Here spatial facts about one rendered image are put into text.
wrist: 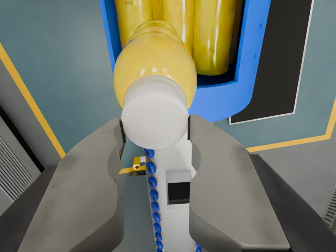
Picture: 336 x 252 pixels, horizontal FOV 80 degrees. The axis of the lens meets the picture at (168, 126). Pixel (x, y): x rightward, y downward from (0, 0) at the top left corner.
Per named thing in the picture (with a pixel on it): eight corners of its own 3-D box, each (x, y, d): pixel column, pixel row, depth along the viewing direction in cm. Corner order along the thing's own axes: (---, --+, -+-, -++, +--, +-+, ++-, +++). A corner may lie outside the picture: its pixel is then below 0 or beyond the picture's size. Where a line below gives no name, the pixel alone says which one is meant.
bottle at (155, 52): (152, 6, 26) (145, 22, 10) (191, 44, 29) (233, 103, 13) (120, 50, 29) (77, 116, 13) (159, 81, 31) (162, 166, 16)
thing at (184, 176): (165, 175, 81) (167, 209, 68) (165, 168, 79) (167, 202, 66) (190, 174, 81) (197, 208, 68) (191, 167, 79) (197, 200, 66)
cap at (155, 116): (150, 65, 12) (150, 76, 10) (198, 104, 13) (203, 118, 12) (113, 111, 13) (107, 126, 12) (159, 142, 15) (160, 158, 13)
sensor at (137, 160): (135, 162, 81) (134, 170, 76) (134, 156, 79) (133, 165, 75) (154, 160, 81) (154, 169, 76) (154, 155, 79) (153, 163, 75)
